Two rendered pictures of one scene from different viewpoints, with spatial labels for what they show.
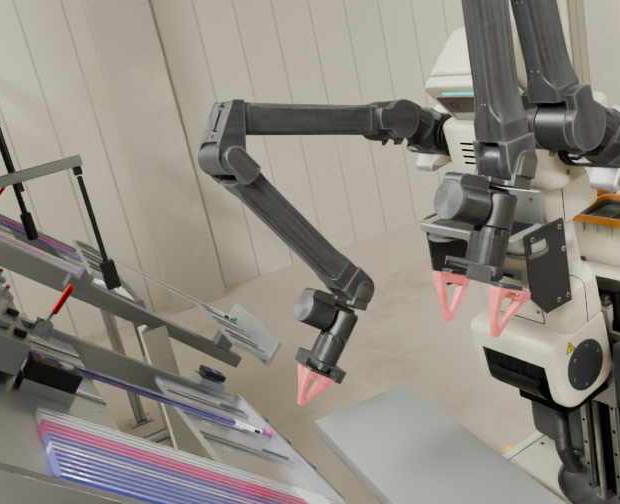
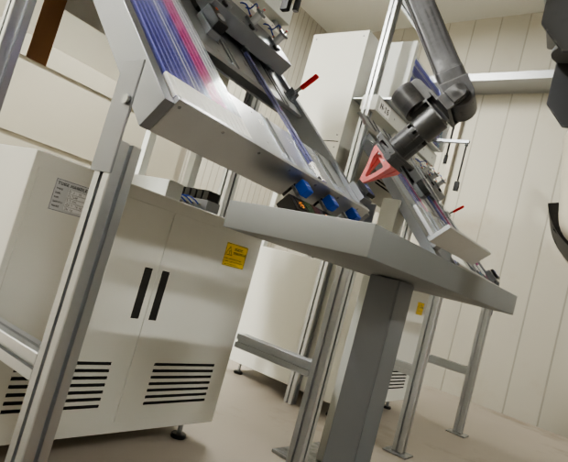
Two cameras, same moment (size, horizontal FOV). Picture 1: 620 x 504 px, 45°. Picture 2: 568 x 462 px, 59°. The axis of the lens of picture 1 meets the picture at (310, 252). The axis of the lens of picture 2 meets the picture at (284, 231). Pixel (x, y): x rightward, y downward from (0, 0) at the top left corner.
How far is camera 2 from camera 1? 1.42 m
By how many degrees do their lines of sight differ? 64
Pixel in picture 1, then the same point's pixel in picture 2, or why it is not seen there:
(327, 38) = not seen: outside the picture
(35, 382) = (202, 14)
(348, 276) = (450, 76)
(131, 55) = not seen: outside the picture
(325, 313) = (409, 96)
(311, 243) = (433, 38)
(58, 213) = (542, 315)
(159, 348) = (387, 214)
